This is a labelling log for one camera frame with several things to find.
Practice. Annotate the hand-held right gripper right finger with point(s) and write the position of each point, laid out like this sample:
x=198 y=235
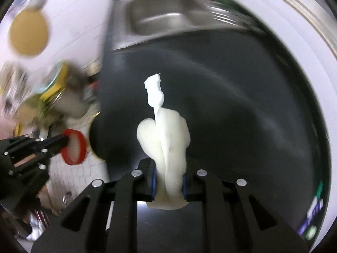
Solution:
x=184 y=187

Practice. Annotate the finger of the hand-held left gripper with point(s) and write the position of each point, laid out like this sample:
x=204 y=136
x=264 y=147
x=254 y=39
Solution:
x=54 y=149
x=54 y=139

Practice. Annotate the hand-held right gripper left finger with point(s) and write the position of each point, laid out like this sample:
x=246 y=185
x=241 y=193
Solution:
x=153 y=181

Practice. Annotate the red round lid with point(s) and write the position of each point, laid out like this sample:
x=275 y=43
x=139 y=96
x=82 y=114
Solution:
x=81 y=139

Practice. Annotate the person's left hand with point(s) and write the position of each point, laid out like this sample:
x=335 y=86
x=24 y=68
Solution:
x=48 y=196

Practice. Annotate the silver foil wrapper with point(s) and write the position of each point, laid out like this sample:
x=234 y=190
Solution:
x=36 y=221

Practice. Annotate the round wooden stool seat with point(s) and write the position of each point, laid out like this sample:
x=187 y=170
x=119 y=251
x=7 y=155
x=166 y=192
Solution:
x=29 y=34

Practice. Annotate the purple packet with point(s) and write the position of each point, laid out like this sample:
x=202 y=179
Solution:
x=312 y=213

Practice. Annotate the white marker pen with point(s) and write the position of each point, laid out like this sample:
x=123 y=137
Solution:
x=319 y=189

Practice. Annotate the green and white wrapper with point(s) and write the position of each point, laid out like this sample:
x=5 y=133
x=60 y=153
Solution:
x=312 y=232

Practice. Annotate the steel sink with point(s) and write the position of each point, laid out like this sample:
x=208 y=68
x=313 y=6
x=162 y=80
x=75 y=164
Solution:
x=168 y=13

